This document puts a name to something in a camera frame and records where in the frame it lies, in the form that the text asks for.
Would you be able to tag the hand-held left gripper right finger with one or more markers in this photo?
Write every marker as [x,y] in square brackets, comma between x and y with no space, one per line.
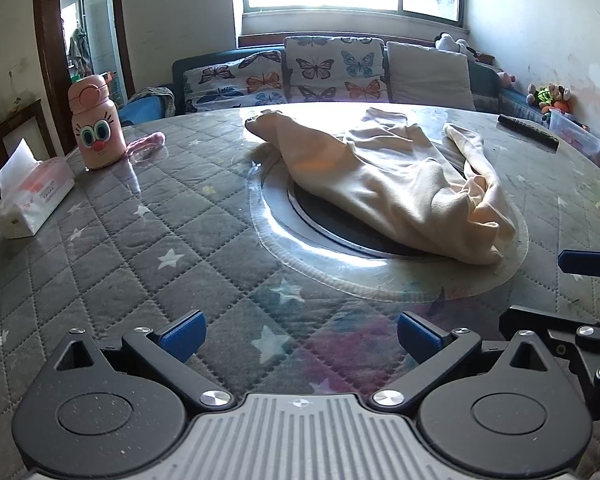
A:
[419,336]

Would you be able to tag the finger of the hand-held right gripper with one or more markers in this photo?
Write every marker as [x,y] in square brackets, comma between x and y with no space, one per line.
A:
[592,342]
[580,261]

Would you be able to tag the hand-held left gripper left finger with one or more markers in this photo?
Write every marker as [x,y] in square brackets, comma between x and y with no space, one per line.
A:
[182,334]

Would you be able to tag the cream fabric garment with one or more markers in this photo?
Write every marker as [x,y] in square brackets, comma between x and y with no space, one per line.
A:
[380,185]

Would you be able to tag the grey quilted star tablecloth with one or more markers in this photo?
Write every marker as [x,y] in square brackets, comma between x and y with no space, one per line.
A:
[130,240]

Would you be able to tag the clear plastic storage box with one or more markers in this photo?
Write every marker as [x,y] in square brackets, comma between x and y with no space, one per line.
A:
[575,135]

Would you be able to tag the black remote control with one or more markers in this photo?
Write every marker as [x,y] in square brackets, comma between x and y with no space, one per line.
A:
[527,130]

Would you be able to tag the black round table hotplate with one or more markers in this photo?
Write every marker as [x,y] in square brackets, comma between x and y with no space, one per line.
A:
[320,220]

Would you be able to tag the brown plush toy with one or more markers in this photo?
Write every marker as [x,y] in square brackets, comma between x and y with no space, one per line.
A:
[561,96]

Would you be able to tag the green plush toy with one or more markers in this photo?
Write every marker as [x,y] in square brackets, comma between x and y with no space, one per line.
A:
[544,97]

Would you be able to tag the pink plush toy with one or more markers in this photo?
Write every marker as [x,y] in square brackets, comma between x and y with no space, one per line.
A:
[506,78]

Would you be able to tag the dark blue sofa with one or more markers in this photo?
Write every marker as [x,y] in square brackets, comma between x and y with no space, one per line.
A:
[485,82]

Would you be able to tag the white tissue box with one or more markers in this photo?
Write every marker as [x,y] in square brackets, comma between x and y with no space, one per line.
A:
[35,195]

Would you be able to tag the pink cartoon water bottle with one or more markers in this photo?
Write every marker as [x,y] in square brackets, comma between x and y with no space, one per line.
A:
[97,130]

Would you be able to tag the blue cushioned seat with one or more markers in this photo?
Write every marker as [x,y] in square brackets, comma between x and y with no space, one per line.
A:
[142,107]

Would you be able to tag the plain white cushion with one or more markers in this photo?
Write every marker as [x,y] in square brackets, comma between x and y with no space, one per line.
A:
[427,75]

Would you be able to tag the white plush toy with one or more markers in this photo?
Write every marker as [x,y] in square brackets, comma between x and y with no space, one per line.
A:
[450,42]

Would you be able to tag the wide butterfly print cushion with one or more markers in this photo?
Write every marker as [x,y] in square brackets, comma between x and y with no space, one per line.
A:
[230,82]

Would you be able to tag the brown wooden cabinet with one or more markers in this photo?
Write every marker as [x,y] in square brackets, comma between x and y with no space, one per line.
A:
[15,125]

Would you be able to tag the square butterfly print cushion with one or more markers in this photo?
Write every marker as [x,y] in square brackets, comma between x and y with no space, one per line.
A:
[335,67]

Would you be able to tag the dark wooden door frame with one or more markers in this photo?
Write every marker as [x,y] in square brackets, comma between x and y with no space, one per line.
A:
[47,35]

